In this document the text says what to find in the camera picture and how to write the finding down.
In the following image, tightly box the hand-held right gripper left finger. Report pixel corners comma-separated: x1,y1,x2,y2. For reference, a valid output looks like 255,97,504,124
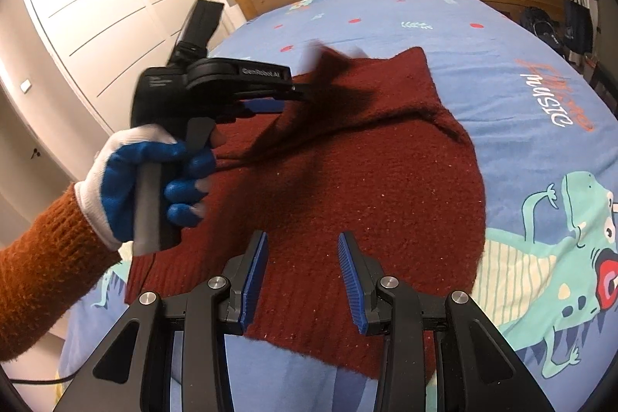
52,231,269,412

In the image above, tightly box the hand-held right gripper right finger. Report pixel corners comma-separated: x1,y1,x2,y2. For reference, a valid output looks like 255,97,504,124
337,232,556,412

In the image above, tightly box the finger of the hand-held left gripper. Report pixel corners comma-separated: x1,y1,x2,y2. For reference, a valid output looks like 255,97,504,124
218,99,287,124
241,81,317,100

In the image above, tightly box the dark red sweater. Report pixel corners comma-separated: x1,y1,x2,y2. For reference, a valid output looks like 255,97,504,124
124,38,487,381

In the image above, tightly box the person's left hand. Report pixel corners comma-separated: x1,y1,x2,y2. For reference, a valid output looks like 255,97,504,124
75,125,218,251

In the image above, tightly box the white wardrobe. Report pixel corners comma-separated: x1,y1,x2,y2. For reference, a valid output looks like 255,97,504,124
17,0,242,137

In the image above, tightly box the blue dinosaur print bed sheet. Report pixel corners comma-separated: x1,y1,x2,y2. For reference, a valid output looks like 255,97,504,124
58,0,618,412

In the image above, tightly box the wooden desk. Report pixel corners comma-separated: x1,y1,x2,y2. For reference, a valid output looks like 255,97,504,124
464,0,538,25

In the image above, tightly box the black backpack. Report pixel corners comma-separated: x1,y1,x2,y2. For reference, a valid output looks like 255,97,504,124
520,7,567,56

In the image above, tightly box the dark blue bag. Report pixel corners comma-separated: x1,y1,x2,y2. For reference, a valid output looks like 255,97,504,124
562,0,596,56

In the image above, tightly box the black cable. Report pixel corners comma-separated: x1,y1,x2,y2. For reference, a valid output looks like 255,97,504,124
7,370,74,387

